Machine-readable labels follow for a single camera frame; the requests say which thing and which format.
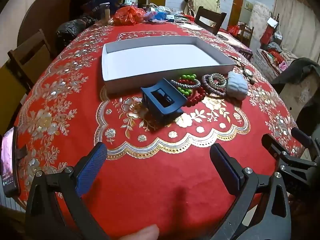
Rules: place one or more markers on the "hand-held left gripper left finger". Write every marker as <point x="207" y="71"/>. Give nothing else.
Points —
<point x="92" y="170"/>

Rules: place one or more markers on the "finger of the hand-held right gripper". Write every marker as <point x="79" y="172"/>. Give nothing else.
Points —
<point x="275" y="146"/>
<point x="301" y="136"/>

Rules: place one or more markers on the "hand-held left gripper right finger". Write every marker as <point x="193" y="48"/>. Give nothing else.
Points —
<point x="226" y="168"/>

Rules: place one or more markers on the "light blue scrunchie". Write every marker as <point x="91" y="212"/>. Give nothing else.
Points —
<point x="236" y="85"/>

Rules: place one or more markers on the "blue hair claw clip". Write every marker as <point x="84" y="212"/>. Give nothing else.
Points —
<point x="150" y="103"/>

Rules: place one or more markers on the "white cardboard box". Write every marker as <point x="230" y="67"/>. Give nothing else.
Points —
<point x="160" y="60"/>

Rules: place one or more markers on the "person's left hand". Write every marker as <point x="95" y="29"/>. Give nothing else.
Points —
<point x="145" y="233"/>

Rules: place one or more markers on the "beige upholstered chair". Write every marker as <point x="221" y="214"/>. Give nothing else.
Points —
<point x="300" y="90"/>

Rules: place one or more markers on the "red floral tablecloth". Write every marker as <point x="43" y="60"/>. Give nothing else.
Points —
<point x="62" y="110"/>

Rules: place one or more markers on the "dark grey jacket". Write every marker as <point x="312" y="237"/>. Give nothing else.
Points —
<point x="300" y="66"/>

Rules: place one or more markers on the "wristwatch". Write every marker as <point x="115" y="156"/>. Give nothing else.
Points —
<point x="248" y="73"/>

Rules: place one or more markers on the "smartphone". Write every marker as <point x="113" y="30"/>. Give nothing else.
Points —
<point x="8" y="160"/>

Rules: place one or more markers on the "cluttered floral sofa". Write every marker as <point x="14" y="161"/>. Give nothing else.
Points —
<point x="272" y="57"/>

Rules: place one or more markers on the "red hanging cloth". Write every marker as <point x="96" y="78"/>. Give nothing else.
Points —
<point x="267" y="33"/>

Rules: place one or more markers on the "small table with red cloth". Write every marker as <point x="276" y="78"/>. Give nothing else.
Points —
<point x="232" y="42"/>

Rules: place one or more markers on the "small wooden chair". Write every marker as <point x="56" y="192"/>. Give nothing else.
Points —
<point x="246" y="33"/>

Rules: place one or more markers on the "beige curtain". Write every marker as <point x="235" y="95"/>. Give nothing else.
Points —
<point x="297" y="17"/>

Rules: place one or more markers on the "red gift bags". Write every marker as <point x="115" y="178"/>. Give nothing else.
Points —
<point x="233" y="30"/>

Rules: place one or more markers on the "dark wooden chair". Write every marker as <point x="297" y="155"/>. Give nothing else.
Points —
<point x="25" y="52"/>
<point x="211" y="13"/>

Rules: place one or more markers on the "wooden stand with metal top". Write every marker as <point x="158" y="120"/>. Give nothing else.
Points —
<point x="106" y="13"/>

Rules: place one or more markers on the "red plastic bag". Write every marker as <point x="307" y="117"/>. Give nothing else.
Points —
<point x="127" y="15"/>

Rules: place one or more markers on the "round wooden tabletop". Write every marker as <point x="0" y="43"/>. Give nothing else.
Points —
<point x="45" y="12"/>

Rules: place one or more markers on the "blue tissue packet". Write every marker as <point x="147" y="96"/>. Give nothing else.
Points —
<point x="160" y="16"/>

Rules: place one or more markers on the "blue bag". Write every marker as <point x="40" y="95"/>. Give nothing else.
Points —
<point x="110" y="0"/>

